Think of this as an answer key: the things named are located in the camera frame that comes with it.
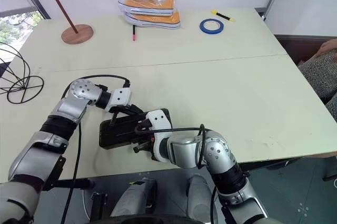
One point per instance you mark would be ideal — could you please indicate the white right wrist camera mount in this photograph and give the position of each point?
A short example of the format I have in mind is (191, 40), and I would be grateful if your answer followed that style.
(158, 118)

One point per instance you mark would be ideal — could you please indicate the person in speckled grey clothes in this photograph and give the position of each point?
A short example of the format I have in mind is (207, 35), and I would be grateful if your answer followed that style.
(318, 76)

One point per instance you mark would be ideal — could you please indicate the blue tape roll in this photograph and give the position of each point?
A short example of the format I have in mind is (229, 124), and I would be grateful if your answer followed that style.
(202, 28)

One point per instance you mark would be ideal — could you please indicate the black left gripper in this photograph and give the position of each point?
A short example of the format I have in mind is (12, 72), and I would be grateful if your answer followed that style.
(123, 110)

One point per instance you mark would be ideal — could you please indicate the bystander bare hand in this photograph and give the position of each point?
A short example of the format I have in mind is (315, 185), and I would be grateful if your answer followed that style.
(327, 47)

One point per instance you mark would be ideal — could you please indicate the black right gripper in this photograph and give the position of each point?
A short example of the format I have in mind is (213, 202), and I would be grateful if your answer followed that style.
(146, 142)

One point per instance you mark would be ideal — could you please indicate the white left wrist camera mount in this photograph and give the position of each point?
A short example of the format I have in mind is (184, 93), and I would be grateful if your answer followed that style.
(119, 97)

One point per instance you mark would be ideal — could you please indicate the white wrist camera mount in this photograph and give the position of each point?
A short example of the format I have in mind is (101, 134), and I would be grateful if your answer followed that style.
(158, 118)
(119, 97)

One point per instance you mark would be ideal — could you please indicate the orange canvas sneaker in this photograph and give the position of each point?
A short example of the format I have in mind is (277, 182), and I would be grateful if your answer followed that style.
(147, 5)
(158, 21)

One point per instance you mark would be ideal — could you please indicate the screwdriver bit case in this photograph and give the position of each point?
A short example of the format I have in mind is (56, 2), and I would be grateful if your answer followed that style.
(116, 134)

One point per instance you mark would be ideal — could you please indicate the black pen with pink cap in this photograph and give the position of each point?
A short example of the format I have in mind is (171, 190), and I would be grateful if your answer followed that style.
(134, 38)

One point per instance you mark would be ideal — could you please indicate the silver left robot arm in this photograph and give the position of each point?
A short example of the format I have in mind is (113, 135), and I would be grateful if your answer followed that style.
(73, 102)

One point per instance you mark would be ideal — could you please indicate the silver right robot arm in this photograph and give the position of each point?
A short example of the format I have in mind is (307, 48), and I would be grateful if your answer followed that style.
(218, 147)

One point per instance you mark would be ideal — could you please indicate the brown wooden round-base stand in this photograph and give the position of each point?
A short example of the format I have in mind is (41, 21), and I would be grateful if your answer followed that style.
(77, 35)

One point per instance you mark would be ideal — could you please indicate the small yellow tag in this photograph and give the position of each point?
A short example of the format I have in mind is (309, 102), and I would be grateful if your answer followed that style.
(132, 183)

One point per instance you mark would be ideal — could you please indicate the black marker with yellow ends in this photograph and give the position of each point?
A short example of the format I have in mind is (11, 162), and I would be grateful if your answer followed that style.
(223, 15)

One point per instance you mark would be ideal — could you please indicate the grey rounded leg shell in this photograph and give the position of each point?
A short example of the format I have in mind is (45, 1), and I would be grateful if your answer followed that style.
(200, 203)
(137, 203)

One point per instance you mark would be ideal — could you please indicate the black table bracket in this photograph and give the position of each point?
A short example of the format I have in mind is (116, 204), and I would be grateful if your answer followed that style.
(81, 184)

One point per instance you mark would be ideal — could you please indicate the black clamp under table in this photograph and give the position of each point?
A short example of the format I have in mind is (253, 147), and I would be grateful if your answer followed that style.
(99, 206)

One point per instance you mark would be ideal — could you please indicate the window with grey frame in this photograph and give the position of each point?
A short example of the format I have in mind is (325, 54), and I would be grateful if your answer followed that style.
(10, 27)

